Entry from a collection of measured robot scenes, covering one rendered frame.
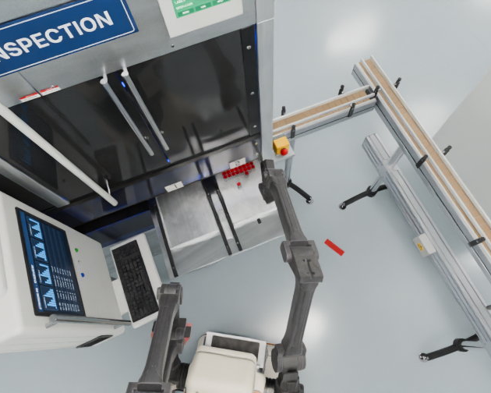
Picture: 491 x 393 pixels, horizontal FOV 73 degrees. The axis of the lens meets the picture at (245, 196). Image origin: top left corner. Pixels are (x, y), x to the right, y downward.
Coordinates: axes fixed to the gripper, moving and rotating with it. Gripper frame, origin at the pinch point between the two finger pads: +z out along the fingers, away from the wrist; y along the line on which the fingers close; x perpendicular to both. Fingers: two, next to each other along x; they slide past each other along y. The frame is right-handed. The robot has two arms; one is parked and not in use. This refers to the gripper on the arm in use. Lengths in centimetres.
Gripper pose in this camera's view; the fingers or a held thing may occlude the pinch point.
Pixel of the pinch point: (268, 198)
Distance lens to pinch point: 155.0
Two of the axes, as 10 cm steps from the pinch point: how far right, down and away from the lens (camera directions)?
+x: -9.3, 3.5, -0.8
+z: 0.6, 3.7, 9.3
